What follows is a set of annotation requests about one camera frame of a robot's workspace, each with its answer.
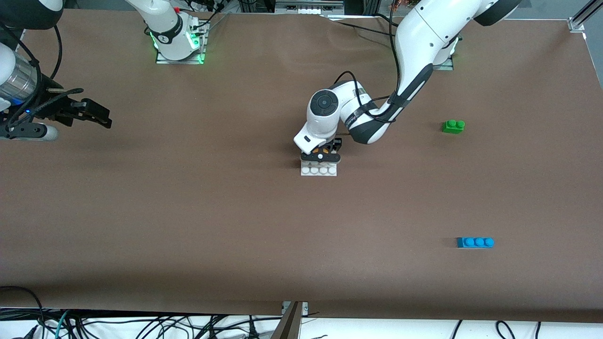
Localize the metal table bracket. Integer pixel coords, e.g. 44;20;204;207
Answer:
271;301;309;339

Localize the brown table cover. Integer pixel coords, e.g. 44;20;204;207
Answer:
0;8;603;323

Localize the blue toy block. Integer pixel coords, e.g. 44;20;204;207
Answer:
456;237;495;249

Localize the white power strip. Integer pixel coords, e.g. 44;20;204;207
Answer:
275;0;345;16

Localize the teal cable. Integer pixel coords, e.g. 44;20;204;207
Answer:
45;310;71;339

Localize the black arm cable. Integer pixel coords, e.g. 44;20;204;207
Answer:
332;0;401;138
46;21;63;81

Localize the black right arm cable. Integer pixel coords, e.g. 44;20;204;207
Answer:
46;21;63;81

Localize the aluminium frame corner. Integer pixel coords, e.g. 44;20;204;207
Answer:
568;0;603;32

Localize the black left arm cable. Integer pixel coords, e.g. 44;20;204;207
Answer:
332;0;401;138

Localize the white studded base plate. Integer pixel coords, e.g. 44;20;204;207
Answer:
301;160;338;177

